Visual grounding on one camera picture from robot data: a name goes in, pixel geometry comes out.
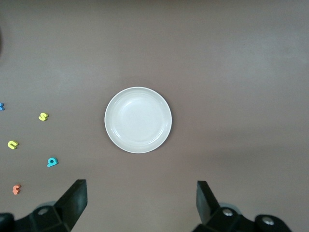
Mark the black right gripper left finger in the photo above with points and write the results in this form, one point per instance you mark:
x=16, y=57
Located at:
x=72, y=203

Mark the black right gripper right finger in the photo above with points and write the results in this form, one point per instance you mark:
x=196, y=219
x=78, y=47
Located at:
x=207, y=205

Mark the teal letter b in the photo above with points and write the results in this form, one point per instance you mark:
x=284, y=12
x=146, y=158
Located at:
x=52, y=162

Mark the yellow letter u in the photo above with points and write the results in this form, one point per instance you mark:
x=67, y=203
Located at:
x=12, y=145

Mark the yellow letter s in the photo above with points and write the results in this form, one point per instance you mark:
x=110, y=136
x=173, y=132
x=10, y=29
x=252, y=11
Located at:
x=43, y=116

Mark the orange letter f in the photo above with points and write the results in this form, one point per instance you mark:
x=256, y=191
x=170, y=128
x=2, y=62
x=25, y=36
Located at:
x=16, y=189

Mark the beige round plate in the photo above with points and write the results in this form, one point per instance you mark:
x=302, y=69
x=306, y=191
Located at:
x=138, y=120

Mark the blue letter x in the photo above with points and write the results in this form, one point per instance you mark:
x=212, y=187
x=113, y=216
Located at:
x=1, y=106

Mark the brown table cover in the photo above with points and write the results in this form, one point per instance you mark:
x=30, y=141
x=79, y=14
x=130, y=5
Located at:
x=217, y=48

